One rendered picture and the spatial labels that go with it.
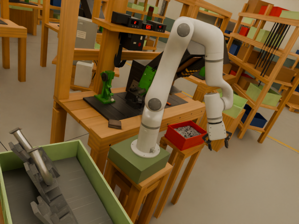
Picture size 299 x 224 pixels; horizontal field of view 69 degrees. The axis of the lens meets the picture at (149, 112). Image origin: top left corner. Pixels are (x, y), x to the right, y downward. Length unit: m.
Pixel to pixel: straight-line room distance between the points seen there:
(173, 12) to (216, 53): 11.36
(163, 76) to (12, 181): 0.90
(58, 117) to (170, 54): 1.24
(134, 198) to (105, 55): 1.22
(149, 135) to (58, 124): 1.02
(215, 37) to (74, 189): 1.02
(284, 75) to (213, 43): 3.29
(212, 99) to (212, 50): 0.26
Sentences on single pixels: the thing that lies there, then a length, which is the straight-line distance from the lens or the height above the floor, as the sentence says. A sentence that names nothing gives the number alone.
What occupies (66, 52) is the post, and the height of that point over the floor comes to 1.28.
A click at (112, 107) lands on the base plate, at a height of 0.90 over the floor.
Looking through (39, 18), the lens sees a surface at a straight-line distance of 9.13.
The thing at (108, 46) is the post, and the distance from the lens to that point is 2.01.
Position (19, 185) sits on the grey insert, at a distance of 1.28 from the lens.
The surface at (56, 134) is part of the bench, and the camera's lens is 2.14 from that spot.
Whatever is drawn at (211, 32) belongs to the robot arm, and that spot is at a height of 1.73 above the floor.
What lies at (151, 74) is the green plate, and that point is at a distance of 1.97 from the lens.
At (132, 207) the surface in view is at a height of 0.65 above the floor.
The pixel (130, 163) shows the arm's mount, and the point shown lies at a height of 0.94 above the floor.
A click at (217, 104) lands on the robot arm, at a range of 1.24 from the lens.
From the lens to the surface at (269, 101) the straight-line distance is 4.43.
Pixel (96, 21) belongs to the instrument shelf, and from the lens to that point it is 1.96.
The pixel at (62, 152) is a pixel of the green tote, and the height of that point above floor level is 0.89.
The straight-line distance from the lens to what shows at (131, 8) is 7.39.
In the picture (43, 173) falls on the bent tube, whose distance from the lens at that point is 0.94.
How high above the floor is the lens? 1.78
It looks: 26 degrees down
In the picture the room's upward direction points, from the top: 17 degrees clockwise
